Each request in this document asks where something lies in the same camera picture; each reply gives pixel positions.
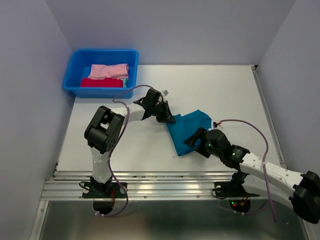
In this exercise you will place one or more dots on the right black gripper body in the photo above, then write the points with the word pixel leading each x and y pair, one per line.
pixel 214 152

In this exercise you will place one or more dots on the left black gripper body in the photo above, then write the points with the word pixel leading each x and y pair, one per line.
pixel 153 113

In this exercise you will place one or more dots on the teal t shirt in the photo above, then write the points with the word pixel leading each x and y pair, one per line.
pixel 184 127

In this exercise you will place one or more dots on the blue plastic bin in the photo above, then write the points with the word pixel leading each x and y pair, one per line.
pixel 80 65

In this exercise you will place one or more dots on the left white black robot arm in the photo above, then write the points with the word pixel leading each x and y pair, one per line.
pixel 105 130

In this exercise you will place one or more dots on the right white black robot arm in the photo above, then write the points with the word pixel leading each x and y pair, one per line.
pixel 300 191

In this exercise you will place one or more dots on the light teal folded shirt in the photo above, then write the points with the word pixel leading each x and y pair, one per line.
pixel 124 81

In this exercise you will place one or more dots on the red folded t shirt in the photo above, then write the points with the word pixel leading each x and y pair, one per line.
pixel 102 83

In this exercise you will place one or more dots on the pink folded t shirt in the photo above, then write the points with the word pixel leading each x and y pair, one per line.
pixel 101 71

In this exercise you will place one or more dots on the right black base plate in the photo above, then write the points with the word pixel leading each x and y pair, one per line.
pixel 231 190

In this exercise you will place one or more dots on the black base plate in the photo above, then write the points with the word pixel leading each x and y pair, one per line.
pixel 120 190
pixel 231 190

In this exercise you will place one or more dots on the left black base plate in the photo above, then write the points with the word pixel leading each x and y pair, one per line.
pixel 120 190

